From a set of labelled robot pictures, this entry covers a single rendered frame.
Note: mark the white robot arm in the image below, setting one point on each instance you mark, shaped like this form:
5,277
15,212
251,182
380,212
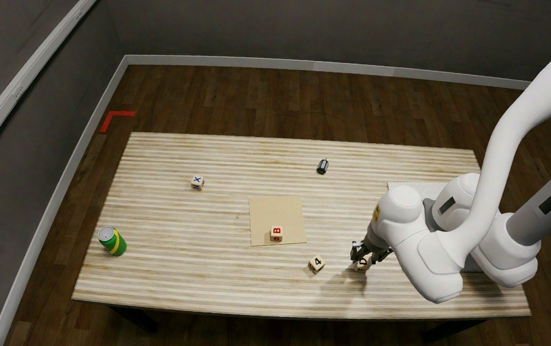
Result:
503,245

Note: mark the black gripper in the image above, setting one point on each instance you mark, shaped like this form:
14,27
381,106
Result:
378,254

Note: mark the green drink can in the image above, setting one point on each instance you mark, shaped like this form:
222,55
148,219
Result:
112,241

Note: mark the tan square mat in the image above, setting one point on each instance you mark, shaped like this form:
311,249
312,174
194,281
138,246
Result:
280,211

